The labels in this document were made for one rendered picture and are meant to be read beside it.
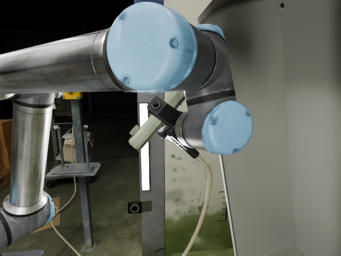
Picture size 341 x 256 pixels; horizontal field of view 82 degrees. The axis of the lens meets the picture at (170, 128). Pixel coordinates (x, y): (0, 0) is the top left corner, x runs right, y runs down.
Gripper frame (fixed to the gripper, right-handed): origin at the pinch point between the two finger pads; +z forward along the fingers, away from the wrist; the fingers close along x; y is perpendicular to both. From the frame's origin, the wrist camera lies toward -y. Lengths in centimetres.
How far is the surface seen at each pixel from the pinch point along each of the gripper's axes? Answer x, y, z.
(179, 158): 3, 39, 69
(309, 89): 46, 34, -9
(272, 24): 62, 9, 1
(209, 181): -4.1, 26.9, 0.2
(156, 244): -58, 74, 86
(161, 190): -23, 46, 77
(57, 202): -119, 2, 207
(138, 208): -43, 42, 80
